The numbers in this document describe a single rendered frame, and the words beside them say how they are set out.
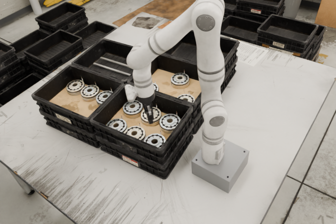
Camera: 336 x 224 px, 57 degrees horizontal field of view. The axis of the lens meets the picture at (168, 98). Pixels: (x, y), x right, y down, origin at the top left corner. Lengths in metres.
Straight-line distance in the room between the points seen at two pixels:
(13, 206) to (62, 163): 0.95
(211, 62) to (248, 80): 0.98
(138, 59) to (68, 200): 0.77
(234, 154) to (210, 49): 0.62
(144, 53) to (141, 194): 0.68
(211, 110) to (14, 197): 1.80
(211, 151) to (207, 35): 0.57
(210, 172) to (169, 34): 0.66
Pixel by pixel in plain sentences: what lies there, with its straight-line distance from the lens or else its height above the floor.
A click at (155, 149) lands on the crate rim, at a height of 0.93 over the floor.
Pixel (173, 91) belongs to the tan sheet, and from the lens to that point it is 1.69.
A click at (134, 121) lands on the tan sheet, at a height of 0.83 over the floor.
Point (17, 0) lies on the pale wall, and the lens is 4.86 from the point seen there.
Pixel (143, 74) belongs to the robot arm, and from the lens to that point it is 1.15.
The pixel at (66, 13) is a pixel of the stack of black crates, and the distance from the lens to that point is 3.49.
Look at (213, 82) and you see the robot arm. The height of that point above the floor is 1.27.
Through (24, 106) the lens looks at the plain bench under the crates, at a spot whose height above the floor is 0.70.
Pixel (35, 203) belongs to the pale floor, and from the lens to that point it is 2.49.
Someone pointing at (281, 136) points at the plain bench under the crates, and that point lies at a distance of 1.68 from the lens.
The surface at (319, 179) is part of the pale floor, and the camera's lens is 2.45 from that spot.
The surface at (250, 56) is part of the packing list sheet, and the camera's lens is 2.17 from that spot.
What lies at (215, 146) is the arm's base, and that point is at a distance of 1.31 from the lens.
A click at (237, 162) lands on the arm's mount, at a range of 1.43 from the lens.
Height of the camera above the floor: 1.95
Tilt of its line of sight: 43 degrees down
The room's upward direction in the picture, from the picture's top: 6 degrees counter-clockwise
